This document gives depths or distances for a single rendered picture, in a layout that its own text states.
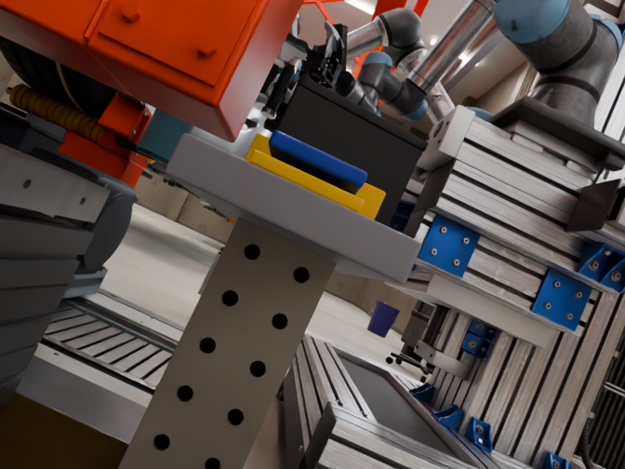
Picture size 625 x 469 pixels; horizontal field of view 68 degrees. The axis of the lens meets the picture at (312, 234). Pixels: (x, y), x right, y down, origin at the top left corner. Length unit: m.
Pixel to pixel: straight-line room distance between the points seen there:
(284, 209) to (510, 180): 0.63
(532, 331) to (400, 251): 0.76
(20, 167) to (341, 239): 0.27
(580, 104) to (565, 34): 0.12
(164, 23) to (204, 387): 0.38
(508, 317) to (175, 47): 0.78
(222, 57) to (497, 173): 0.52
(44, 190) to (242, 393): 0.25
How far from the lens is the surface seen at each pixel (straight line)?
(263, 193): 0.30
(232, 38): 0.56
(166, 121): 1.03
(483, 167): 0.86
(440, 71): 1.35
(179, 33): 0.57
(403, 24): 1.60
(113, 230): 0.85
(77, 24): 0.61
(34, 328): 0.61
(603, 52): 1.03
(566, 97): 0.97
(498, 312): 1.01
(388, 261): 0.30
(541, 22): 0.93
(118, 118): 1.14
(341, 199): 0.30
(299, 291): 0.43
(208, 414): 0.45
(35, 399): 0.67
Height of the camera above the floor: 0.40
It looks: 4 degrees up
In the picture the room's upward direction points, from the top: 25 degrees clockwise
